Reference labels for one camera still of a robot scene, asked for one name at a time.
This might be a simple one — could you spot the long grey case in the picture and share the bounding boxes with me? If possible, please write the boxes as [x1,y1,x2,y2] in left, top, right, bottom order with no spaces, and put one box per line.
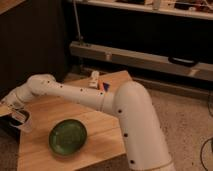
[69,41,213,82]

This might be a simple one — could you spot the white shelf with clutter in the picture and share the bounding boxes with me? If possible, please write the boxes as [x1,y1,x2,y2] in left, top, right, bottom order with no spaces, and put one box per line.
[68,0,213,21]

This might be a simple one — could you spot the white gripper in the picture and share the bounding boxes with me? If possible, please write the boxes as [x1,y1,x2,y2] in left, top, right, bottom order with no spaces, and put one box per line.
[0,84,34,117]

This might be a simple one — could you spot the metal pole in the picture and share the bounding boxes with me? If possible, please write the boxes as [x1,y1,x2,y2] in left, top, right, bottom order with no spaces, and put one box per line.
[73,0,83,44]

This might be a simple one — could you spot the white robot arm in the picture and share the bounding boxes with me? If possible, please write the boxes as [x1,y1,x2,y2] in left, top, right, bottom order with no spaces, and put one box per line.
[0,74,176,171]

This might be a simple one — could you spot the black cable on floor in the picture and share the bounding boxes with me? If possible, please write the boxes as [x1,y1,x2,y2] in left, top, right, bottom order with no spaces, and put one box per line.
[199,96,213,171]

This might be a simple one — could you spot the small white bottle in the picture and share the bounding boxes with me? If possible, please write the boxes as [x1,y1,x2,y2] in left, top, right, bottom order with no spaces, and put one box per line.
[89,71,100,89]

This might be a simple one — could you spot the wooden table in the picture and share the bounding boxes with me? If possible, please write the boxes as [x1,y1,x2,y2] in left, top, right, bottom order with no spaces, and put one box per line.
[16,69,134,171]

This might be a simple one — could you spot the green glass bowl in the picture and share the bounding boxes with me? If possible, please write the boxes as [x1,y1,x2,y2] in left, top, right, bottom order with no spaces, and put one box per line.
[49,119,87,156]

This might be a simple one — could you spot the orange and blue marker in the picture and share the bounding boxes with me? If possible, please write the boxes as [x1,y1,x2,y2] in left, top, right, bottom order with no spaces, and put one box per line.
[98,82,110,92]

